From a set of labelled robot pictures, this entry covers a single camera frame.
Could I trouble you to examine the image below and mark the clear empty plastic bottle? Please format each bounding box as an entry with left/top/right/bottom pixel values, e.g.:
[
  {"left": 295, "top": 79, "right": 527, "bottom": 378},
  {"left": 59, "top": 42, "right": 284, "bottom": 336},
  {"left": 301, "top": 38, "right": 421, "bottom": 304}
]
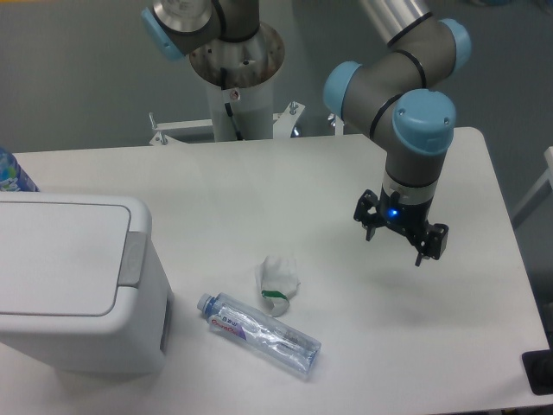
[{"left": 197, "top": 293, "right": 321, "bottom": 380}]

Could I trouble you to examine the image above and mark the black clamp at table edge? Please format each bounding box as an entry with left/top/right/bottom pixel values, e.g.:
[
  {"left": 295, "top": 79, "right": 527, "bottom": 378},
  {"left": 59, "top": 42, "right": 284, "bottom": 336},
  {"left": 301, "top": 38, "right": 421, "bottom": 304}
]
[{"left": 522, "top": 349, "right": 552, "bottom": 396}]

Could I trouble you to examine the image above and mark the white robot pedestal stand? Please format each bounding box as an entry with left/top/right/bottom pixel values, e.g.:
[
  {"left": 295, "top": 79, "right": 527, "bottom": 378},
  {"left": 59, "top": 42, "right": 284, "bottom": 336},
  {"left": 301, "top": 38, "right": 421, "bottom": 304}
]
[{"left": 148, "top": 21, "right": 346, "bottom": 147}]

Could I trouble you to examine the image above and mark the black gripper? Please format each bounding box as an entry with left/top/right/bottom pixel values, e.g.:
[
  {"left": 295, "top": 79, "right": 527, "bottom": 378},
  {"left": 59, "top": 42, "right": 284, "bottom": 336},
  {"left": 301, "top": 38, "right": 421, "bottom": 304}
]
[{"left": 353, "top": 184, "right": 448, "bottom": 266}]

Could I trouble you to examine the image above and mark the blue labelled bottle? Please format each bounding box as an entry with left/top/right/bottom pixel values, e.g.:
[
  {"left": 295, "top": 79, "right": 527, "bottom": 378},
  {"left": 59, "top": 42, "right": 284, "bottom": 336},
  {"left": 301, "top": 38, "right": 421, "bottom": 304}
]
[{"left": 1, "top": 148, "right": 40, "bottom": 192}]

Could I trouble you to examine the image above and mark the white push-button trash can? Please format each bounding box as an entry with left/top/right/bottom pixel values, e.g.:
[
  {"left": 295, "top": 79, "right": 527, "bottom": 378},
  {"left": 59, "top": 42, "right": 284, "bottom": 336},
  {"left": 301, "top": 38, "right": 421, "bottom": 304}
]
[{"left": 1, "top": 192, "right": 174, "bottom": 374}]

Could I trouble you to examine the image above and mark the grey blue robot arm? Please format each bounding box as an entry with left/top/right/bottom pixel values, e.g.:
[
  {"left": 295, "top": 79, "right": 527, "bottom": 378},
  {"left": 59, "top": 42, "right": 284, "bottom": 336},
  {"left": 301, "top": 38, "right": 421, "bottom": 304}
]
[{"left": 141, "top": 1, "right": 472, "bottom": 260}]

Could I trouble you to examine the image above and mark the white frame at right edge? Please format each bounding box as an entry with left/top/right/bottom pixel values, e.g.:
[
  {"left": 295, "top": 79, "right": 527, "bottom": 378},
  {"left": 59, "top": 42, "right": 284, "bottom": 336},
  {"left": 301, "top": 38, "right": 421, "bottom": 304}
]
[{"left": 511, "top": 146, "right": 552, "bottom": 229}]

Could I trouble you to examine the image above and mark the crumpled white paper cup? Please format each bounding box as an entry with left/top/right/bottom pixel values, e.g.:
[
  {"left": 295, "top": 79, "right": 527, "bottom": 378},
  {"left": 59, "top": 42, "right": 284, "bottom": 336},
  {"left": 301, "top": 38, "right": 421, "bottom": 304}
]
[{"left": 255, "top": 255, "right": 300, "bottom": 317}]

